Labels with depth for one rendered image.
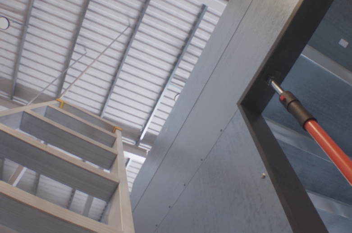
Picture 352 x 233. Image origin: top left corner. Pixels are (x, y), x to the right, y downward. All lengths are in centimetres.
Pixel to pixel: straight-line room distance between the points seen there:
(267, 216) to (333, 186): 256
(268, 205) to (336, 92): 191
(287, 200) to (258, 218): 10
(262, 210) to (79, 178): 46
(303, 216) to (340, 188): 267
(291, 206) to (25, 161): 63
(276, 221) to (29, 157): 59
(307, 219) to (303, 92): 177
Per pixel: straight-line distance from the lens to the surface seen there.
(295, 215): 62
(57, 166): 66
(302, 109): 76
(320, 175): 301
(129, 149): 837
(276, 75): 100
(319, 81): 236
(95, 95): 798
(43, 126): 88
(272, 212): 67
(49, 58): 799
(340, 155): 62
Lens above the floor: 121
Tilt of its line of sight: 64 degrees up
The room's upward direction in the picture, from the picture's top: straight up
